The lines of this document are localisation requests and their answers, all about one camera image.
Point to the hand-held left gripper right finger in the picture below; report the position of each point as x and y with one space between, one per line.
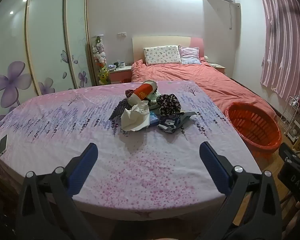
215 170

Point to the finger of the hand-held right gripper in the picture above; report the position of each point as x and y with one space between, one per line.
291 152

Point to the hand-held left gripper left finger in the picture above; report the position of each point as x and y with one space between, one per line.
82 170

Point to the orange plastic basket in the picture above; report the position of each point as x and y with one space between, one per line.
255 127

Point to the grey blue wrapper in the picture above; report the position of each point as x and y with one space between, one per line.
172 122

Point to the black dotted wrapper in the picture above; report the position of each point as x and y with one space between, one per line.
118 108

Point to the white plastic bag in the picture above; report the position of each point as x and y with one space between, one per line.
135 117

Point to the black floral bag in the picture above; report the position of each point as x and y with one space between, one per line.
168 105

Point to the small blue packet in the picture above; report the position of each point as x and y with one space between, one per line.
153 118

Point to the white green bag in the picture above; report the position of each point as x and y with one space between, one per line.
153 100

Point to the table with pink floral cloth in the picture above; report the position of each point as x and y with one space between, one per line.
140 167

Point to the white smartphone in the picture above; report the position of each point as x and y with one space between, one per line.
2 145

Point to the bed with pink duvet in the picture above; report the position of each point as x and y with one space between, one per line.
202 80

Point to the pink white nightstand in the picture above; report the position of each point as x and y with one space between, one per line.
218 67
120 76

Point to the pink striped curtain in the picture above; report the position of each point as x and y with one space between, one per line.
285 42

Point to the small round white lamp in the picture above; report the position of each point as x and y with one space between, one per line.
206 58

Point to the column of plush toys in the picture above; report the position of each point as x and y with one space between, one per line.
100 55

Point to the pink striped pillow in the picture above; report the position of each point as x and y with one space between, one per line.
190 55

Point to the white floral pillow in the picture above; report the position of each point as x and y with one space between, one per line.
162 55

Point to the floral sliding door wardrobe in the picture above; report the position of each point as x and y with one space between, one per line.
40 42

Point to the cream pink headboard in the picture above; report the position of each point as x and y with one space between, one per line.
162 41

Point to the white air conditioner pipe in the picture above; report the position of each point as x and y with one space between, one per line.
230 15

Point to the white light switch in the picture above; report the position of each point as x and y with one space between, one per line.
122 33

